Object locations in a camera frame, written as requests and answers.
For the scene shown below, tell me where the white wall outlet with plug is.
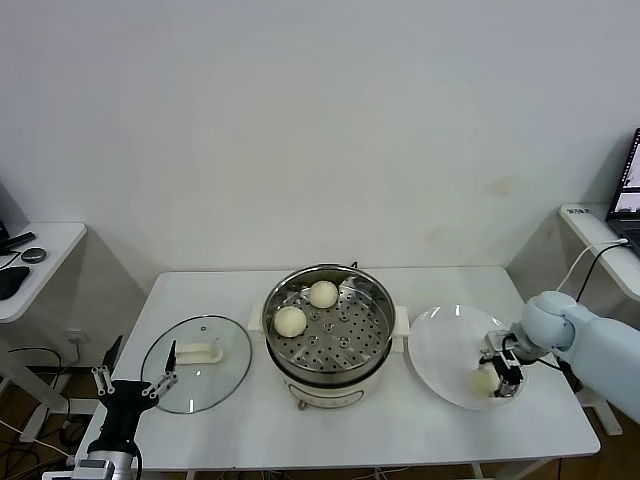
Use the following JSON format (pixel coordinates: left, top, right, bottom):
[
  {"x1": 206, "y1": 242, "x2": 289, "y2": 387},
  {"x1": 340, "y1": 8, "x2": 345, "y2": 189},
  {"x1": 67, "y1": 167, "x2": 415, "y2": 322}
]
[{"x1": 63, "y1": 328, "x2": 94, "y2": 361}]

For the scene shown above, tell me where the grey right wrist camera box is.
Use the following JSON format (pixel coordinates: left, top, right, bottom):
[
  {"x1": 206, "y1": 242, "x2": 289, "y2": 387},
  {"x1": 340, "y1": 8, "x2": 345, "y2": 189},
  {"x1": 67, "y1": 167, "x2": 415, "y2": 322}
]
[{"x1": 482, "y1": 329, "x2": 515, "y2": 354}]

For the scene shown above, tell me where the white floor cable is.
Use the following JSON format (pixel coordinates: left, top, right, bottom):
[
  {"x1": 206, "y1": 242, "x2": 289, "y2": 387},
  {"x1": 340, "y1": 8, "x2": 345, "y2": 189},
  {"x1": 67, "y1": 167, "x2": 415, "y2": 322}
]
[{"x1": 0, "y1": 422, "x2": 76, "y2": 459}]

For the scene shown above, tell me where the white side table with label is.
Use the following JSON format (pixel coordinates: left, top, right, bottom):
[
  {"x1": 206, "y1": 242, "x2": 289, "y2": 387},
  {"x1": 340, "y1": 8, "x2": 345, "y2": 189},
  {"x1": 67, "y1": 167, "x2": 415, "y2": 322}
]
[{"x1": 557, "y1": 205, "x2": 640, "y2": 436}]

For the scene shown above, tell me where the white round plate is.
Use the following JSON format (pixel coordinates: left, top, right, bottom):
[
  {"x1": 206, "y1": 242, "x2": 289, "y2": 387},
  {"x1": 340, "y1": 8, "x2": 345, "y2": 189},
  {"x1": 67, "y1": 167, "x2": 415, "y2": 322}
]
[{"x1": 407, "y1": 304, "x2": 529, "y2": 412}]

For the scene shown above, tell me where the grey monitor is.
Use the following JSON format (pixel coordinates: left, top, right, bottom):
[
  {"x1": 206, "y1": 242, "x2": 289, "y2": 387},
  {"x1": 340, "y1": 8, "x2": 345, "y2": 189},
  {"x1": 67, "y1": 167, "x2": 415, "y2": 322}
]
[{"x1": 0, "y1": 183, "x2": 29, "y2": 240}]

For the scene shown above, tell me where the black floor cable loop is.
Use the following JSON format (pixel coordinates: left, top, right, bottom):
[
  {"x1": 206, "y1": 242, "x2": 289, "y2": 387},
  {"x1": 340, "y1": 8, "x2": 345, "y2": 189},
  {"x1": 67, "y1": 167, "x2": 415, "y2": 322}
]
[{"x1": 7, "y1": 348, "x2": 76, "y2": 384}]

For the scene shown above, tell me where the glass lid with white handle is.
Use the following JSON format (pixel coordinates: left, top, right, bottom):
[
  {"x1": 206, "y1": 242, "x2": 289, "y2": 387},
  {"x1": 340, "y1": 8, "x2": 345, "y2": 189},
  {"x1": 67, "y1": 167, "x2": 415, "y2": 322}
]
[{"x1": 140, "y1": 314, "x2": 253, "y2": 415}]

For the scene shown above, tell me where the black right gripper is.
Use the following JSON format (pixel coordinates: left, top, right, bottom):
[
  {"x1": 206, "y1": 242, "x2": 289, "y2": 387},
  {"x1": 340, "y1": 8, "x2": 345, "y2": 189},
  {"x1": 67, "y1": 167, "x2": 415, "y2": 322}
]
[{"x1": 479, "y1": 348, "x2": 528, "y2": 400}]

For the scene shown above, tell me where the white laptop cable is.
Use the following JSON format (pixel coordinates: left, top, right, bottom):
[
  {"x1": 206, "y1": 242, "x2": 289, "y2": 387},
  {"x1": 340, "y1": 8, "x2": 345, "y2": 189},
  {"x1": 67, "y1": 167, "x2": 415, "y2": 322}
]
[{"x1": 555, "y1": 239, "x2": 627, "y2": 297}]

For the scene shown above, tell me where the steel perforated steamer basket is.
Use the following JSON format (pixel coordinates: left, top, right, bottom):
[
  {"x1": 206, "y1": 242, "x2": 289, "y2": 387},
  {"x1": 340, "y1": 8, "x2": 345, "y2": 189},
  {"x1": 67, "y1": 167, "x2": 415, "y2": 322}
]
[{"x1": 262, "y1": 264, "x2": 396, "y2": 384}]

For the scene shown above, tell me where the black remote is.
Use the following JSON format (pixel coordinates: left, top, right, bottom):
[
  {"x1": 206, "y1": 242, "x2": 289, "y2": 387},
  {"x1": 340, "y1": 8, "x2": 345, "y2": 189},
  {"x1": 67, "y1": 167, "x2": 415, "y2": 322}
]
[{"x1": 0, "y1": 232, "x2": 37, "y2": 251}]

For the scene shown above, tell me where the black laptop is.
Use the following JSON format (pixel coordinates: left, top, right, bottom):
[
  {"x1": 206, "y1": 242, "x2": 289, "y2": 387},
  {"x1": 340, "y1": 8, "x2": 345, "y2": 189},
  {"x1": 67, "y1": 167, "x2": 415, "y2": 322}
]
[{"x1": 604, "y1": 128, "x2": 640, "y2": 259}]

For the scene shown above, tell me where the white electric cooker base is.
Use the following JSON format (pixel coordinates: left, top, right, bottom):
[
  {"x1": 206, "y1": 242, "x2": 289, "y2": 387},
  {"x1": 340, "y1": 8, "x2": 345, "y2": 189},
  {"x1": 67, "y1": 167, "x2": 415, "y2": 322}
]
[{"x1": 247, "y1": 303, "x2": 411, "y2": 412}]

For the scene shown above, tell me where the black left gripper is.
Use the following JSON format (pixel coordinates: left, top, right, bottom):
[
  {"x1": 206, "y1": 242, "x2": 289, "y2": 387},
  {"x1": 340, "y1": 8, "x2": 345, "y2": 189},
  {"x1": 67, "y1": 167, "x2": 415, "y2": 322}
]
[{"x1": 88, "y1": 333, "x2": 181, "y2": 449}]

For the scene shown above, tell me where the black floor cable bundle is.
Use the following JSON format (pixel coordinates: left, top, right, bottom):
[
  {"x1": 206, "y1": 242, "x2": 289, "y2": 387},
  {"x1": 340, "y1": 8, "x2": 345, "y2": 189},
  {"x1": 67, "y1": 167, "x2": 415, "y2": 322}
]
[{"x1": 59, "y1": 419, "x2": 91, "y2": 451}]

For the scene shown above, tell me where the white steamed baozi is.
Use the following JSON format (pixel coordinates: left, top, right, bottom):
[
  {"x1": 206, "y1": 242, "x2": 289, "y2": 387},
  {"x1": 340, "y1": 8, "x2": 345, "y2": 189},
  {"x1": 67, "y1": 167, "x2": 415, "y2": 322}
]
[
  {"x1": 307, "y1": 280, "x2": 339, "y2": 309},
  {"x1": 273, "y1": 306, "x2": 308, "y2": 339},
  {"x1": 467, "y1": 363, "x2": 501, "y2": 399}
]

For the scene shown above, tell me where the white side table with mouse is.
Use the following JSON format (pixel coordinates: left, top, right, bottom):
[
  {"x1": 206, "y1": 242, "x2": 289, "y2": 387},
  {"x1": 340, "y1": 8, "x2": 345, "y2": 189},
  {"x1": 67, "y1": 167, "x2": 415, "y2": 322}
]
[{"x1": 0, "y1": 222, "x2": 87, "y2": 444}]

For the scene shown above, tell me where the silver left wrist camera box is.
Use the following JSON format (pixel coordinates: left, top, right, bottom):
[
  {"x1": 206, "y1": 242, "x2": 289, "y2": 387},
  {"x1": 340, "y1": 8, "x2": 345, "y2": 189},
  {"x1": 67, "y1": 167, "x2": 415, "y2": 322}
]
[{"x1": 72, "y1": 457, "x2": 119, "y2": 480}]

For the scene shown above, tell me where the black cable with adapter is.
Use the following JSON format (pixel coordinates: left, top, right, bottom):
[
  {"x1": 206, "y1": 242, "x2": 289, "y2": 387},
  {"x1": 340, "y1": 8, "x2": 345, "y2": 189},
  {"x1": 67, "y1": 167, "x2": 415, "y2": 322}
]
[{"x1": 554, "y1": 242, "x2": 626, "y2": 396}]

